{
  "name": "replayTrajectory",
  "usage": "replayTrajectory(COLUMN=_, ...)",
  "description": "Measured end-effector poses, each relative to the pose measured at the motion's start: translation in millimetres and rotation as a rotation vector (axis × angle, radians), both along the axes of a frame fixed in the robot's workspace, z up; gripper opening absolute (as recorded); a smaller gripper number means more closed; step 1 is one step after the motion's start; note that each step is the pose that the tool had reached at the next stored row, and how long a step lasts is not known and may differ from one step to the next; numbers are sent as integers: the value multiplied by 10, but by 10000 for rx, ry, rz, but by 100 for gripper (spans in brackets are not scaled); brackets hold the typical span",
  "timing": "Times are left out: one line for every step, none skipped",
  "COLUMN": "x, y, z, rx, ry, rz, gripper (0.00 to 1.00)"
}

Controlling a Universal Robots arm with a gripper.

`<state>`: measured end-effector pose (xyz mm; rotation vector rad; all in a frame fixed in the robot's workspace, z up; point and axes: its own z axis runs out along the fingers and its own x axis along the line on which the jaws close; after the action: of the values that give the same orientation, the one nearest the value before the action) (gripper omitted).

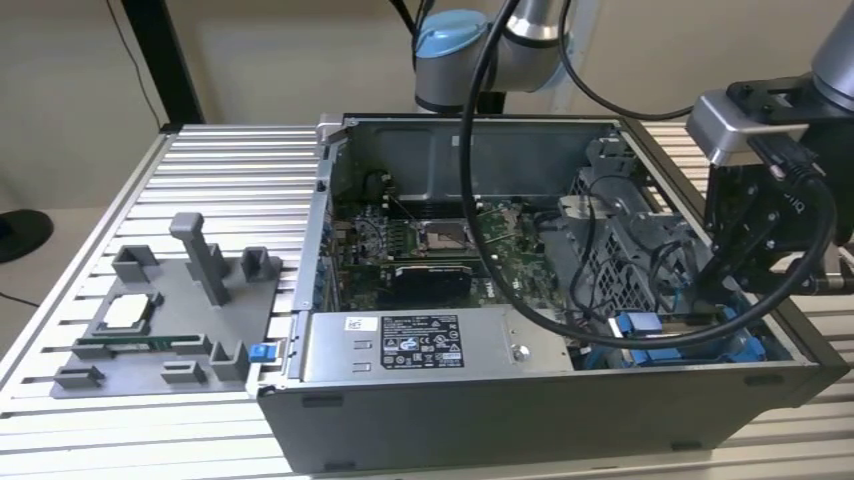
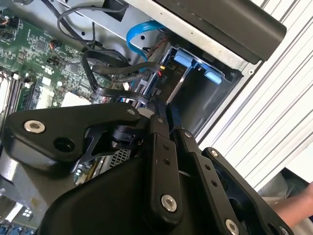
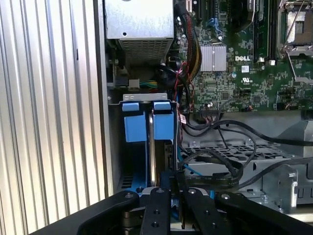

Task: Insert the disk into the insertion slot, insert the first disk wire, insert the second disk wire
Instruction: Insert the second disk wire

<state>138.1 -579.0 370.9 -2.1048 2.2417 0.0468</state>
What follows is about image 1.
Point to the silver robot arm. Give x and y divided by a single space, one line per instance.
461 70

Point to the blue carrier in disk bay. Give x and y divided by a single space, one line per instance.
741 350

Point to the black RAM slot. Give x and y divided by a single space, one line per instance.
428 257

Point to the silver metal rod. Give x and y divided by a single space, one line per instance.
835 284

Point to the perforated metal drive cage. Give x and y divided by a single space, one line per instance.
621 270

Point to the green motherboard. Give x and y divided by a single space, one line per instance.
514 250

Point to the CPU socket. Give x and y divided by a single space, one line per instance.
444 235

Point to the black graphics card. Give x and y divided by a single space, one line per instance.
428 287

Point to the dark grey PC case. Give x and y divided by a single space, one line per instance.
468 420

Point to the silver power supply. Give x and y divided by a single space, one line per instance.
321 345

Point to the blue case latch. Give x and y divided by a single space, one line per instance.
262 351

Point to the grey parts rack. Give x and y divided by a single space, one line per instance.
174 310

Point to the green RAM stick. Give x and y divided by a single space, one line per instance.
157 341

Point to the silver CPU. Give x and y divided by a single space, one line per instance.
126 311

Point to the black round stand base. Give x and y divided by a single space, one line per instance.
23 235

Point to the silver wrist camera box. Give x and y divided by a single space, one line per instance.
734 135

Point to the black upright frame post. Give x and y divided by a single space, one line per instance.
163 60

